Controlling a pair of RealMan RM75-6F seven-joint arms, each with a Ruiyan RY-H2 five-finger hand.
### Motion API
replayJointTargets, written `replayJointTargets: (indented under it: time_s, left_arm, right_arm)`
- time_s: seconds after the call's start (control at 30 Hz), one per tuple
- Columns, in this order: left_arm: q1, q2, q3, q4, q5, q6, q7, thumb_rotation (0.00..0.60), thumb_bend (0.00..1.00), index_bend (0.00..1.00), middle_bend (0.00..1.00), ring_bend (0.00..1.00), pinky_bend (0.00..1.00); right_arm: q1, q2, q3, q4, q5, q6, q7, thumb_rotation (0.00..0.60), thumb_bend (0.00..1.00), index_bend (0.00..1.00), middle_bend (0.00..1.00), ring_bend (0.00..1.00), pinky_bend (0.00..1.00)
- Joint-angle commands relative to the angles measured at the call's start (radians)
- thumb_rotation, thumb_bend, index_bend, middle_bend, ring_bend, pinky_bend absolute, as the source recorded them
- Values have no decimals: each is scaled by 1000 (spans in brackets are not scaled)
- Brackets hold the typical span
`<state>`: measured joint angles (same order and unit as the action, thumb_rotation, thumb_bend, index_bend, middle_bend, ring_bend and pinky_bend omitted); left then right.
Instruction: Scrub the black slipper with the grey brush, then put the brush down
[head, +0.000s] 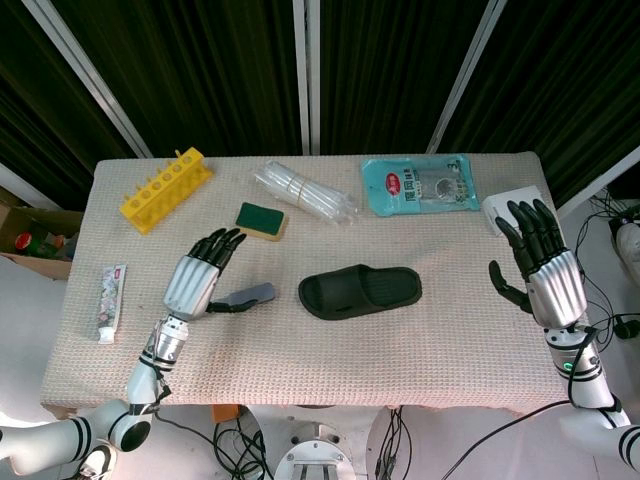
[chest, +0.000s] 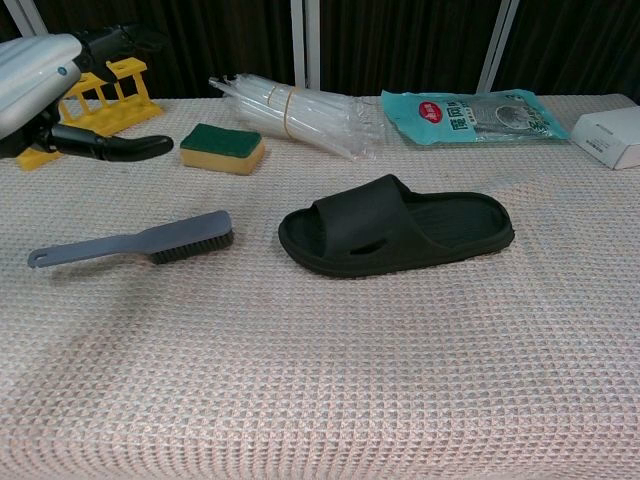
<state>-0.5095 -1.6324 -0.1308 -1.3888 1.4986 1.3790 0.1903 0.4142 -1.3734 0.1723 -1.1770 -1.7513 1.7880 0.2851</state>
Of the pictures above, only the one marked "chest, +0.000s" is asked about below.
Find black slide slipper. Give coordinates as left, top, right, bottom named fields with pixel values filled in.
left=277, top=173, right=516, bottom=279

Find green yellow sponge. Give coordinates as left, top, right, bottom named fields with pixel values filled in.
left=179, top=123, right=266, bottom=176

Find bundle of clear plastic tubes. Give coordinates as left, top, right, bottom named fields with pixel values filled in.
left=208, top=72, right=386, bottom=162

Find white aluminium partition post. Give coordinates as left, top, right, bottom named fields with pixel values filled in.
left=9, top=0, right=44, bottom=40
left=477, top=0, right=520, bottom=94
left=289, top=0, right=322, bottom=92

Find dark green curtain panel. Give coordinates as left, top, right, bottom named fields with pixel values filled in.
left=492, top=0, right=640, bottom=96
left=318, top=0, right=496, bottom=97
left=0, top=0, right=24, bottom=44
left=24, top=0, right=296, bottom=100

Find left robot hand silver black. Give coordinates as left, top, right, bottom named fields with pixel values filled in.
left=0, top=22, right=175, bottom=162

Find white cardboard box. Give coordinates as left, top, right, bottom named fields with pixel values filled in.
left=569, top=104, right=640, bottom=171

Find teal plastic product bag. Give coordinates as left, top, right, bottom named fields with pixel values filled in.
left=380, top=88, right=572, bottom=147

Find grey brush black bristles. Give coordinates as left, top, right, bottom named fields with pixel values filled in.
left=27, top=209, right=236, bottom=266

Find yellow test tube rack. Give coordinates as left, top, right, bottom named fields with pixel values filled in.
left=14, top=57, right=164, bottom=173

